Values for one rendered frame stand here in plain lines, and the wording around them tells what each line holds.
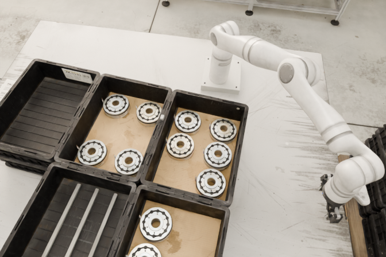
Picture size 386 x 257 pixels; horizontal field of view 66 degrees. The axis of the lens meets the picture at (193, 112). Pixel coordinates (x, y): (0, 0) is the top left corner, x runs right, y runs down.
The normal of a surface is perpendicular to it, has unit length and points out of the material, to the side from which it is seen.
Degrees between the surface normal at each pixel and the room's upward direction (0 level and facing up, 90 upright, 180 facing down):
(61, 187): 0
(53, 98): 0
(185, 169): 0
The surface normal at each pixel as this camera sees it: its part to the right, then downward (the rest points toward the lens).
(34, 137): 0.04, -0.56
